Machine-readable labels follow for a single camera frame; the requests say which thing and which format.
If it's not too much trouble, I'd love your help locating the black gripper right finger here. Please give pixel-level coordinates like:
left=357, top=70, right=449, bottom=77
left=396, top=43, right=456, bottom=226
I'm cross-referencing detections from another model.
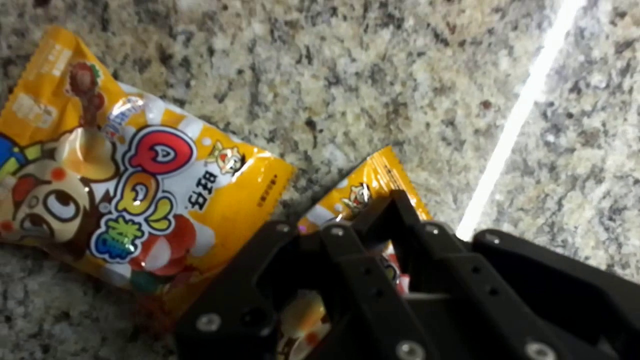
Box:
left=397, top=198, right=640, bottom=360

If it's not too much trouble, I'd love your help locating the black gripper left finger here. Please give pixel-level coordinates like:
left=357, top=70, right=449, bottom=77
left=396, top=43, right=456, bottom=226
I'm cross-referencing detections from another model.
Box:
left=175, top=190, right=428, bottom=360

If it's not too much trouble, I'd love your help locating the yellow cartoon candy sachet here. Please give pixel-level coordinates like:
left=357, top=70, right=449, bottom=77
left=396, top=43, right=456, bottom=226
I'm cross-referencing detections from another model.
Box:
left=276, top=145, right=433, bottom=360
left=0, top=25, right=296, bottom=322

